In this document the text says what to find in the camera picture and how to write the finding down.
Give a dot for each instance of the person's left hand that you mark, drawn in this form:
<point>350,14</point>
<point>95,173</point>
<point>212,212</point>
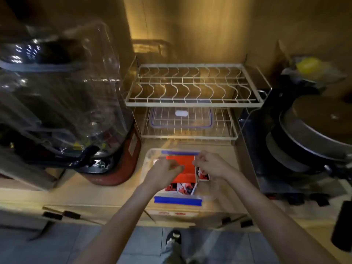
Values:
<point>161,174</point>

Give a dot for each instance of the person's right hand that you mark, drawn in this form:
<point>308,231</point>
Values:
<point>216,166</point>

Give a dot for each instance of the person's right thumb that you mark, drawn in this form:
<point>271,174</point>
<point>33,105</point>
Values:
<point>198,163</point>

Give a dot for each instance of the person's left thumb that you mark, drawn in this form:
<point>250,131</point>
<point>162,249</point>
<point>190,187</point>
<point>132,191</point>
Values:
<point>177,169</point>

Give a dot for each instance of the orange packet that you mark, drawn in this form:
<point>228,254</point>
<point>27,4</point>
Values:
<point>187,169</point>

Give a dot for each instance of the person's left forearm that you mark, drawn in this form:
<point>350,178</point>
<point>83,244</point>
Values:
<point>121,228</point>

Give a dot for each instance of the person's right forearm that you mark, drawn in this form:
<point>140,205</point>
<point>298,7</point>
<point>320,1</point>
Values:
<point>272,219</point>

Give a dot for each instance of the small red white packet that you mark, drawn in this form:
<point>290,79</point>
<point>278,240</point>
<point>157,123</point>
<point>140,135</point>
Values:
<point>203,175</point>

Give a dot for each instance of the red white black packet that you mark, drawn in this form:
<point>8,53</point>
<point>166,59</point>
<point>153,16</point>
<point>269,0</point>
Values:
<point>182,188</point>

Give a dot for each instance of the clear container with blue clips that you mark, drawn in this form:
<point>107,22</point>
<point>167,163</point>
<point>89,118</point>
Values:
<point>178,200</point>

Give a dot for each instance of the clear lid with blue rim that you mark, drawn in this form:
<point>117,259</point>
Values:
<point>181,118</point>

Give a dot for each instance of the black gas stove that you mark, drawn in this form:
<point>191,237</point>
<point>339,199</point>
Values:
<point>255,151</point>

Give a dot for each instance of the person's black shoe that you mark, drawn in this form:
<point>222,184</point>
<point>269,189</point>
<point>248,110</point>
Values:
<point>173,236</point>

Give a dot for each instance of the person's grey trouser leg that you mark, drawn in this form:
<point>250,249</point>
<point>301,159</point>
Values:
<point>172,254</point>

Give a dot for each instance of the black stove knob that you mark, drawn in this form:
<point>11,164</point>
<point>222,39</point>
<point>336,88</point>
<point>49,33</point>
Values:
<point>295,199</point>
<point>321,200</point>

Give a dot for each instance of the metal pot with lid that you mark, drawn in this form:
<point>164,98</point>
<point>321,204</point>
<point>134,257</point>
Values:
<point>313,129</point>

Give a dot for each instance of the red blender with clear cover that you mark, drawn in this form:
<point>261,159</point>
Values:
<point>63,107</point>

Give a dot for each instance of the yellow item in plastic bag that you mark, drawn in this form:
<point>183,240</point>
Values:
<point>310,67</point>

